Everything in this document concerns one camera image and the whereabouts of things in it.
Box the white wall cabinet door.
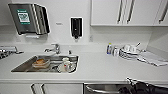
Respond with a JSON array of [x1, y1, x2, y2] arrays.
[[121, 0, 160, 27], [153, 0, 168, 27], [90, 0, 127, 27]]

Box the chrome faucet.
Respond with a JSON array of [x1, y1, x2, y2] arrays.
[[42, 42, 62, 56]]

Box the white mug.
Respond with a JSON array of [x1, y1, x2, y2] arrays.
[[61, 57, 72, 69]]

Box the silver dishwasher handle bar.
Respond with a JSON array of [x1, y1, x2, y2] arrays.
[[84, 84, 126, 94]]

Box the small white bottle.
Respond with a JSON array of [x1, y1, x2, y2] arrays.
[[112, 46, 120, 57]]

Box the white plate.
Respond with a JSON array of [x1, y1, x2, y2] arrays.
[[56, 63, 77, 74]]

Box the black soap dispenser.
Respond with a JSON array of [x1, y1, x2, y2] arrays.
[[69, 16, 84, 41]]

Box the stainless steel sink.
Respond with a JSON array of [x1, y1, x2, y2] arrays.
[[10, 54, 81, 75]]

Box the small wall label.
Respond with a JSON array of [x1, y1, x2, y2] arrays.
[[55, 21, 63, 26]]

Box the wire dish rack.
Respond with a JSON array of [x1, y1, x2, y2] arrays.
[[0, 45, 25, 61]]

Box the stainless steel dishwasher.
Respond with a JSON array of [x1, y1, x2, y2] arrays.
[[82, 82, 134, 94]]

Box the white base cabinet doors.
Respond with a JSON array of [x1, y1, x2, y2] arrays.
[[0, 82, 84, 94]]

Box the steel paper towel dispenser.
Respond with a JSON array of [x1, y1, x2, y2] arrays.
[[7, 2, 51, 36]]

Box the bowl with orange food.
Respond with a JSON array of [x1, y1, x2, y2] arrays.
[[32, 57, 51, 70]]

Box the small chrome sink knob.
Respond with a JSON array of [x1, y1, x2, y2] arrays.
[[67, 49, 73, 56]]

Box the blue dish soap bottle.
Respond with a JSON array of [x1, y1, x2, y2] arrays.
[[106, 42, 114, 56]]

